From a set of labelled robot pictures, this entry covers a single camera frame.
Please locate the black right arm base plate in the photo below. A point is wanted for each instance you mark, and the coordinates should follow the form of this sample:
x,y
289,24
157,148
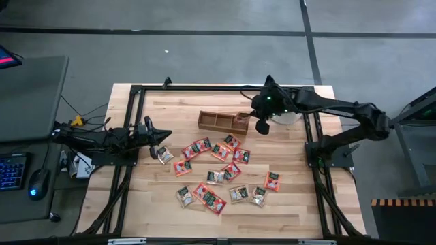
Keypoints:
x,y
340,160

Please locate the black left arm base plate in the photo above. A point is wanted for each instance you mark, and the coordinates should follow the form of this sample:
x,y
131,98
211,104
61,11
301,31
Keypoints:
x,y
131,160

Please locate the grey folding table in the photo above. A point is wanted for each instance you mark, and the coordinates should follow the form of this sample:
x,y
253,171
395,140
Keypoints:
x,y
30,98

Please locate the dark grey desk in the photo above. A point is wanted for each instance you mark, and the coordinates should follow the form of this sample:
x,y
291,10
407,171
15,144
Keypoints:
x,y
20,207

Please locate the silver metal bracket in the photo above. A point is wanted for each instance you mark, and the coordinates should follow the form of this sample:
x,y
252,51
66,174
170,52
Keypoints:
x,y
126,242
316,242

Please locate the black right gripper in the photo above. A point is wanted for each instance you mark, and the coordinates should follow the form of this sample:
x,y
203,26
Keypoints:
x,y
272,102

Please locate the small black knob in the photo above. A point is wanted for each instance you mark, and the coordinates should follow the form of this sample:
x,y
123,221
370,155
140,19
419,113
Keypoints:
x,y
54,217

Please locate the beige apple tea bag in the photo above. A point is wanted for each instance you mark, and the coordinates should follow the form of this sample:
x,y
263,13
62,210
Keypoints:
x,y
238,194
166,155
215,177
185,196

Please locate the yellow plug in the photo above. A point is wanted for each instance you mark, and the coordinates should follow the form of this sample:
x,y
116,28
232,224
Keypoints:
x,y
78,121

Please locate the backlit black keyboard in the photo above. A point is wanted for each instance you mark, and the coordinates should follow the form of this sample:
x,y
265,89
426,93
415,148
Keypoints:
x,y
12,171

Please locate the dark metal stand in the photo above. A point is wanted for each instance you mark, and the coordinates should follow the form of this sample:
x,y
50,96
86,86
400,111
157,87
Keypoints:
x,y
412,153

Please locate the red strawberry tea bag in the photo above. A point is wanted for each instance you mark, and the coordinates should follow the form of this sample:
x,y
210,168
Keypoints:
x,y
231,171
241,156
203,144
215,204
190,151

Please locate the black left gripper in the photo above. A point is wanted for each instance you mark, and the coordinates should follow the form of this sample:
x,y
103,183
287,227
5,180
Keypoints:
x,y
146,137

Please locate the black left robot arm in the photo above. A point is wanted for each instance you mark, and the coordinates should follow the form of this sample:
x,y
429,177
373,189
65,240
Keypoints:
x,y
102,139

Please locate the round woven white mat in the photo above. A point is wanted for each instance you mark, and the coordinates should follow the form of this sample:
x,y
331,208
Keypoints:
x,y
289,119

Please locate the white box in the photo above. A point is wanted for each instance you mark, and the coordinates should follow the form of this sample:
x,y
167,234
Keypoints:
x,y
83,168

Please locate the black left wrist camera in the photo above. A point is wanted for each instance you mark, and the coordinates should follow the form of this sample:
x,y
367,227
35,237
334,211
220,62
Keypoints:
x,y
148,122

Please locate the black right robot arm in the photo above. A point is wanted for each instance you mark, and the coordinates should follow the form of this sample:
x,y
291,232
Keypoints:
x,y
340,107

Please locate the black frame clamp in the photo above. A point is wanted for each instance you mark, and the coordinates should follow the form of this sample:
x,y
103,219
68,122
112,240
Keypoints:
x,y
269,80
167,82

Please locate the black box, orange hazard stripes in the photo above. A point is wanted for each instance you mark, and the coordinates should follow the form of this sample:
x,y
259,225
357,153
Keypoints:
x,y
405,224

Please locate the screen with red stripe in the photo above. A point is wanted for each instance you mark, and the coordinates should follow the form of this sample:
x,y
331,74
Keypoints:
x,y
8,59

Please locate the snack packet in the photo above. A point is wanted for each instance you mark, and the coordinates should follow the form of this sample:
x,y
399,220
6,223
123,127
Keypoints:
x,y
258,196

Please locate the black computer mouse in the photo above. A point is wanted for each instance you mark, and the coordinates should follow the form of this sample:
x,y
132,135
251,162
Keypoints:
x,y
38,183

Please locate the wooden three-compartment box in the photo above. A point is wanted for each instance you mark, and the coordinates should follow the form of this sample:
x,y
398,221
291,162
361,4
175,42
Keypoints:
x,y
214,120

